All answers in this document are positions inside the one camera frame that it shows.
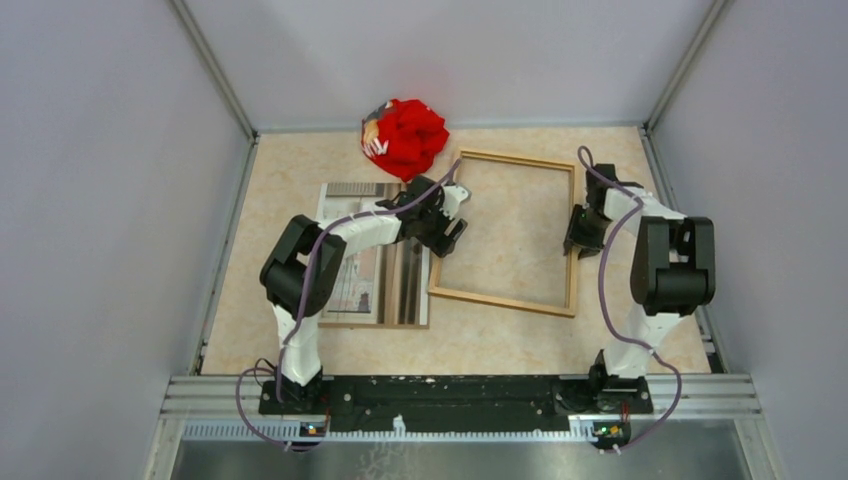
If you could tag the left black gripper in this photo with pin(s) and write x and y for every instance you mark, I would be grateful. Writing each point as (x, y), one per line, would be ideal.
(441, 243)

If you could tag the photo with glass sheet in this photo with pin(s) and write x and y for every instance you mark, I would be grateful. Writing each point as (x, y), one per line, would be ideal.
(380, 287)

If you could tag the wooden picture frame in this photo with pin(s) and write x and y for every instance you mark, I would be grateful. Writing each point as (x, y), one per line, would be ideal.
(570, 308)

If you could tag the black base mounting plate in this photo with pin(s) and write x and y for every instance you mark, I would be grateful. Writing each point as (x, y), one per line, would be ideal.
(456, 404)

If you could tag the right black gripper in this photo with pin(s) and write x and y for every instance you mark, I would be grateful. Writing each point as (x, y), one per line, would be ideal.
(574, 235)

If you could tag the left controller board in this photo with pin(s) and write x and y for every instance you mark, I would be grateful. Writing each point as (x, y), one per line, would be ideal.
(312, 430)

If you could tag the right controller board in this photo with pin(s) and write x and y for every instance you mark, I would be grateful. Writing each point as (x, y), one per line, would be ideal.
(612, 432)

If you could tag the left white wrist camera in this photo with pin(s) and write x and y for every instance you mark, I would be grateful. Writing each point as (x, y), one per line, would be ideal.
(453, 196)

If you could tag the red crumpled cloth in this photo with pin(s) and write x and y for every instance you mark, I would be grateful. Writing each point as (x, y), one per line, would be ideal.
(403, 137)

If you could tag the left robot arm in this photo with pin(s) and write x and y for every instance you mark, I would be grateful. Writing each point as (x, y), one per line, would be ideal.
(300, 273)

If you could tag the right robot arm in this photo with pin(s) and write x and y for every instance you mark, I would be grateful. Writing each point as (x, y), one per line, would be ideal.
(672, 274)

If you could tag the controller board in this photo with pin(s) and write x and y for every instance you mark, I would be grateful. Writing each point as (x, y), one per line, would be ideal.
(312, 430)
(612, 432)

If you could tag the aluminium rail front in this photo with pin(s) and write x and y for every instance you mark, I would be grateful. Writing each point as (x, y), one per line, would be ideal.
(225, 407)

